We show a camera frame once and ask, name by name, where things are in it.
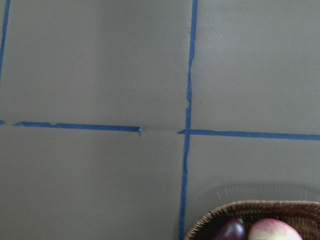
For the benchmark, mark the brown wicker fruit basket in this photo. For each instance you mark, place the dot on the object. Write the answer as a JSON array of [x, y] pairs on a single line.
[[302, 215]]

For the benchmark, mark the dark purple plum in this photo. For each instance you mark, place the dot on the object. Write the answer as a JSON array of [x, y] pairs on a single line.
[[230, 229]]

